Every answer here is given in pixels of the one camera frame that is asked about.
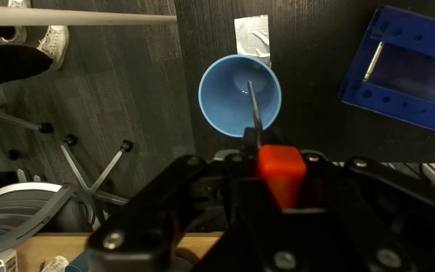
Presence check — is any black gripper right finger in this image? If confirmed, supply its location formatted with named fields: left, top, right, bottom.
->
left=277, top=155, right=435, bottom=272

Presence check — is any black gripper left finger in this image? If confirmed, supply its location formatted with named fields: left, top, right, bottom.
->
left=87, top=153, right=261, bottom=272

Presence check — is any orange handled screwdriver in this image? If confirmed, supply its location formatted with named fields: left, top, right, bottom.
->
left=247, top=81, right=310, bottom=212

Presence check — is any blue plastic cup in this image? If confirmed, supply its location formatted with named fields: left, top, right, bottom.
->
left=197, top=54, right=285, bottom=140

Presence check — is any office chair base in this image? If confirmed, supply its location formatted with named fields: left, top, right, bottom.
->
left=0, top=99, right=137, bottom=264

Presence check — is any blue plastic tool rack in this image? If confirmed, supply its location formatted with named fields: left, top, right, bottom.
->
left=339, top=5, right=435, bottom=140

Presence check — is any silver metal rod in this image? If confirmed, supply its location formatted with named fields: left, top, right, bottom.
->
left=362, top=40, right=387, bottom=85

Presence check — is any white sneaker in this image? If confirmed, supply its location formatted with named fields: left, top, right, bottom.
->
left=35, top=25, right=72, bottom=73
left=0, top=0, right=29, bottom=46

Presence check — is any black trouser leg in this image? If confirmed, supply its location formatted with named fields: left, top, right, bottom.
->
left=0, top=45, right=57, bottom=88

